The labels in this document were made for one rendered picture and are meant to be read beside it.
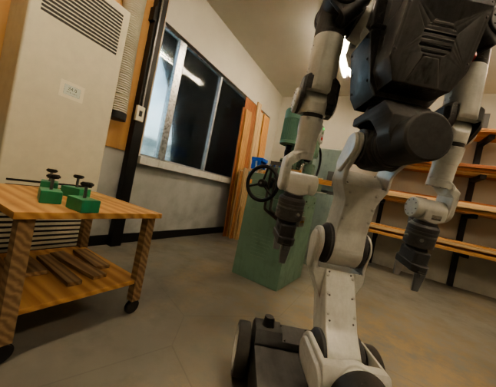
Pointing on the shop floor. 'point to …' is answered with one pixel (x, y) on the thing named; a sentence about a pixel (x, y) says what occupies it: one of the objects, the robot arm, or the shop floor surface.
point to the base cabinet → (252, 248)
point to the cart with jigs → (32, 262)
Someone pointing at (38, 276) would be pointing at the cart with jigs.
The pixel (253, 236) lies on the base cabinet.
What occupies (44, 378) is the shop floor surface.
